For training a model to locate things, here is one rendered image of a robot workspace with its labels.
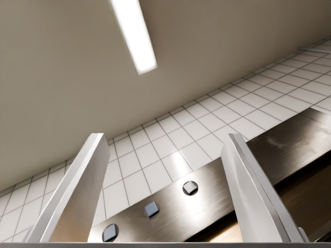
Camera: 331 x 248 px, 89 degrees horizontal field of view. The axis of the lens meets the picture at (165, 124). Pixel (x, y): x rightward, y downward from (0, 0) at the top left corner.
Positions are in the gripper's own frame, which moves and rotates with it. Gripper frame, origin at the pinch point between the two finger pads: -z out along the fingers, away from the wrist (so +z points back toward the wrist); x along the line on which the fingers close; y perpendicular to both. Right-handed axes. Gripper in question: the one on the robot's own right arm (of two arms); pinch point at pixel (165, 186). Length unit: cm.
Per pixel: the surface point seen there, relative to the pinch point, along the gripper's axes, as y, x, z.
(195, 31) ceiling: 13, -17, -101
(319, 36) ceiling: 25, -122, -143
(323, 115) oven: 39, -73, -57
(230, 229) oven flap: 54, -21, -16
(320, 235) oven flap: 42, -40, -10
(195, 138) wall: 54, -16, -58
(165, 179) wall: 58, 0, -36
